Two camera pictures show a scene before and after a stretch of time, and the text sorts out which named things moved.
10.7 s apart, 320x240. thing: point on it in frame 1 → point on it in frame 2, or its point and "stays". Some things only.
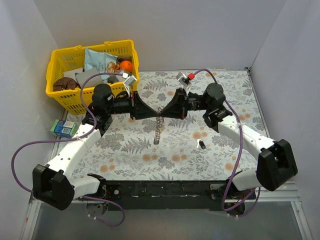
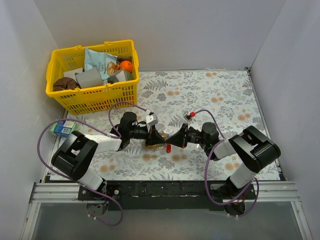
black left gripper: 133,105 → 150,135
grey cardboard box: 81,76 stays
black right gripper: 183,104 → 186,136
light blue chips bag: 105,63 stays
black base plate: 197,195 stays
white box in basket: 72,73 stays
